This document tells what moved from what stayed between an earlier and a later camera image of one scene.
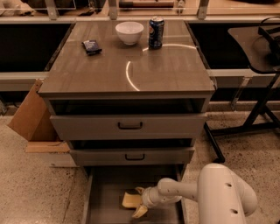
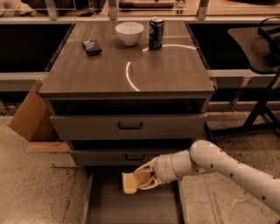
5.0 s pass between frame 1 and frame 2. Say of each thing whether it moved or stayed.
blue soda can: stayed
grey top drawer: stayed
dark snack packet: stayed
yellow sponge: moved
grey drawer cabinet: stayed
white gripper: moved
